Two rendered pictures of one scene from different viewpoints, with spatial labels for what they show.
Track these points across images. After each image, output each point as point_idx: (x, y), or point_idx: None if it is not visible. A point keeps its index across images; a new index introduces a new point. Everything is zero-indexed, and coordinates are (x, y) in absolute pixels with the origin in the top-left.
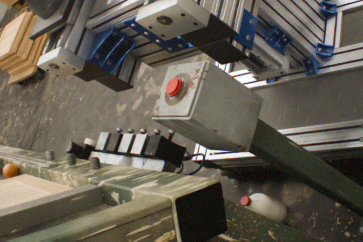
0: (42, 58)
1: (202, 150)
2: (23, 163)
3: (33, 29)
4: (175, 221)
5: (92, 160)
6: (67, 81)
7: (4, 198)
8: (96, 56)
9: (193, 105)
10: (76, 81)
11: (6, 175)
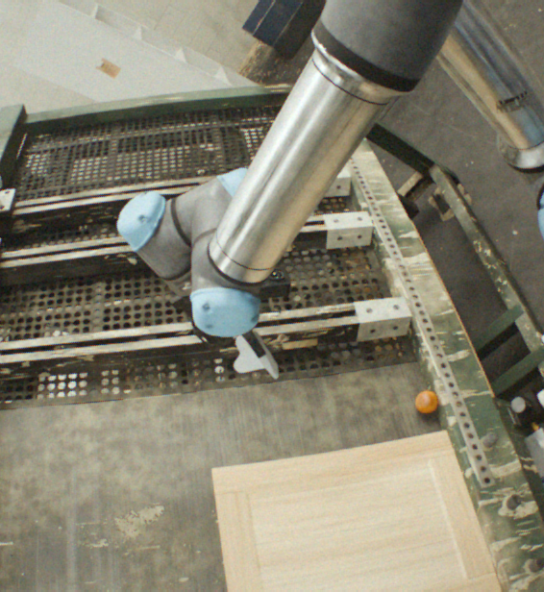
0: None
1: None
2: (450, 416)
3: None
4: None
5: (535, 568)
6: (506, 5)
7: (408, 544)
8: None
9: None
10: (520, 17)
11: (419, 410)
